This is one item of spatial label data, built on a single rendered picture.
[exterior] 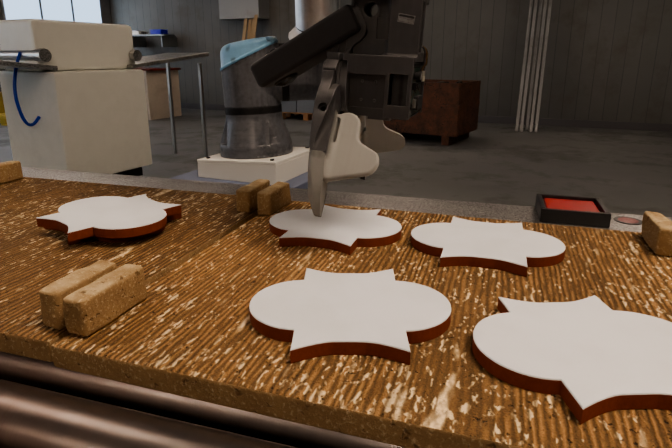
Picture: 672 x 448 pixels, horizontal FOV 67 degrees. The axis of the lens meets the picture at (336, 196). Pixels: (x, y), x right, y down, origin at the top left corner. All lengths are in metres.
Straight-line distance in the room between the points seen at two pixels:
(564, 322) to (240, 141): 0.78
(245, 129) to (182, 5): 10.88
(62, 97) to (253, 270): 4.25
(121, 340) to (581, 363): 0.27
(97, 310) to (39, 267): 0.14
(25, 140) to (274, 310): 4.75
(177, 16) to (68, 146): 7.61
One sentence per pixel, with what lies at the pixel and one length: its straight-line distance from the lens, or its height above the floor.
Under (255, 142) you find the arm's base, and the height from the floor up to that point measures 0.94.
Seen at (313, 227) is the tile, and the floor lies 0.95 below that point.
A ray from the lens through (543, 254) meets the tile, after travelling 0.47.
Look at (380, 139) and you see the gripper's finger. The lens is 0.55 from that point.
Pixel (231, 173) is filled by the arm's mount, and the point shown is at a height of 0.88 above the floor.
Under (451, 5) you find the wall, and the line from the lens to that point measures 9.39.
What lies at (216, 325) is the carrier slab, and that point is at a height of 0.94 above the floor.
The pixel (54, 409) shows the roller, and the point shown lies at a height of 0.92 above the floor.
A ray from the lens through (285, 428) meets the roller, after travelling 0.31.
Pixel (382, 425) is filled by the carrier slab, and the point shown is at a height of 0.93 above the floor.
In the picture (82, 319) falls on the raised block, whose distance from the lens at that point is 0.36.
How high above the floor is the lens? 1.11
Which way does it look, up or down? 15 degrees down
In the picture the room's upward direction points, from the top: straight up
